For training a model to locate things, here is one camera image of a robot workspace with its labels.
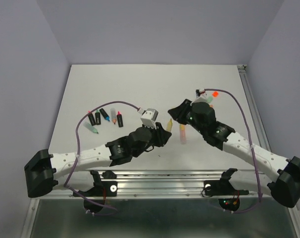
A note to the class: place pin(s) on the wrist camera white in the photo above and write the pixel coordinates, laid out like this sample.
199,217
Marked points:
148,117
200,96

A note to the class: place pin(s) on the pale yellow highlighter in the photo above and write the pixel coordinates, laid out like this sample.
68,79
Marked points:
169,125

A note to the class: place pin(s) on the pastel green pen cap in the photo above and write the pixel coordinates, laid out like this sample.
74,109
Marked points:
209,100

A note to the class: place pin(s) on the pastel green highlighter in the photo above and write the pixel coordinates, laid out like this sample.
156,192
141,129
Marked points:
90,127

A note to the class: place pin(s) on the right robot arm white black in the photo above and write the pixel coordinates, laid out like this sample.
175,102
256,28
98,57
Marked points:
285,189

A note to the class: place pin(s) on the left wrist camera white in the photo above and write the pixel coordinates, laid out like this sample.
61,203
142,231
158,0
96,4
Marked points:
148,117

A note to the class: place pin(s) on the grey highlighter orange cap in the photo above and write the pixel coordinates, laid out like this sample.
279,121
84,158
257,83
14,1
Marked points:
113,115

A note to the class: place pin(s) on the black highlighter green cap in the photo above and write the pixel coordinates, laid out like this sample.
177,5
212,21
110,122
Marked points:
97,117

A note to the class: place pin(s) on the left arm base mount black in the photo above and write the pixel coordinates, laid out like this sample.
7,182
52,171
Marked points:
92,184

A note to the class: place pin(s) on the pastel pink highlighter orange cap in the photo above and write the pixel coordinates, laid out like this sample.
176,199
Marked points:
182,130

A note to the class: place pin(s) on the black highlighter blue cap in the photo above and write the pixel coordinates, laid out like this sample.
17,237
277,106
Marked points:
104,114

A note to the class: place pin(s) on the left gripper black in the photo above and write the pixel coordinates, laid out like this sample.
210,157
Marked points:
163,136

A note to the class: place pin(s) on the black highlighter pink cap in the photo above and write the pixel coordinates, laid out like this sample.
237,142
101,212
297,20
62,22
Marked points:
119,119

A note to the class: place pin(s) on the aluminium right rail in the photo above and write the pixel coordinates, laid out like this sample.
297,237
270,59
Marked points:
251,99

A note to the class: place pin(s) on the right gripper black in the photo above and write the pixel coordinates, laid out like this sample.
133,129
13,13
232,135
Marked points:
178,112

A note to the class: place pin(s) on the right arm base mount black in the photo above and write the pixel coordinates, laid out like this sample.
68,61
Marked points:
221,188

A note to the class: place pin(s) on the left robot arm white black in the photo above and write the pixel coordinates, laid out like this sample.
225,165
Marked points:
46,172

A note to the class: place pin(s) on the black highlighter orange tip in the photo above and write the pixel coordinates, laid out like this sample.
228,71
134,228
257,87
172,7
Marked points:
91,118

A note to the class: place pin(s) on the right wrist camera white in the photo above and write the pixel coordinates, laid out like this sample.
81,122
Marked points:
200,96

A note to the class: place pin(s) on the aluminium front rail frame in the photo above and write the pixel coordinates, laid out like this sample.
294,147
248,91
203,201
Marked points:
158,204

